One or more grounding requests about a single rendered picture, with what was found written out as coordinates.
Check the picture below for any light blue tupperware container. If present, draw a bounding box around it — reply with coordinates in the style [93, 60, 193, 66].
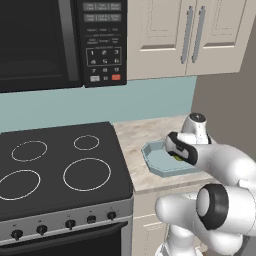
[140, 139, 202, 179]

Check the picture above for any black hob stove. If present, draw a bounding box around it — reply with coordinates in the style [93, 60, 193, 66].
[0, 121, 135, 256]

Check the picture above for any black microwave oven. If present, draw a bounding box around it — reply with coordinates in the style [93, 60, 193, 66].
[0, 0, 129, 94]

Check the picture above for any beige base cupboard door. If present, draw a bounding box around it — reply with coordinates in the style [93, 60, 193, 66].
[132, 213, 174, 256]

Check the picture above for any black oven door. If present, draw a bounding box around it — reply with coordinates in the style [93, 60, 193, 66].
[0, 221, 134, 256]

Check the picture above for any black microwave door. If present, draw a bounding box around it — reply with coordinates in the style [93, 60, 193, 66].
[0, 0, 84, 94]

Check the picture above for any beige wall cupboard door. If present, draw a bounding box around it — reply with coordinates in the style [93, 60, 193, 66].
[127, 0, 197, 81]
[185, 0, 256, 77]

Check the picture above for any grey cupboard bar handle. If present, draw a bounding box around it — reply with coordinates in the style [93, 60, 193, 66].
[191, 5, 207, 64]
[180, 5, 195, 65]

